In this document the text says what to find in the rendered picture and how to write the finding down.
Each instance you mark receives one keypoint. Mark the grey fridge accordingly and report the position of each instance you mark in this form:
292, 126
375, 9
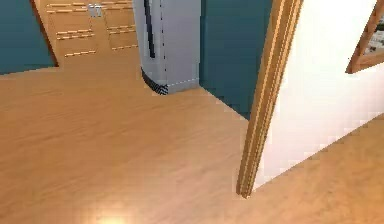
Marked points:
180, 43

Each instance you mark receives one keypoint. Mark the wooden door frame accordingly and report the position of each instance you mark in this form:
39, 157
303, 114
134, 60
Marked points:
266, 100

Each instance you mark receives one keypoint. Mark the wooden kitchen cupboard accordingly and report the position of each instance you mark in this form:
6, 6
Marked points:
90, 30

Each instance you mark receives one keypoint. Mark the wooden framed window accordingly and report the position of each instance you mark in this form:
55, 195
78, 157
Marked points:
366, 43

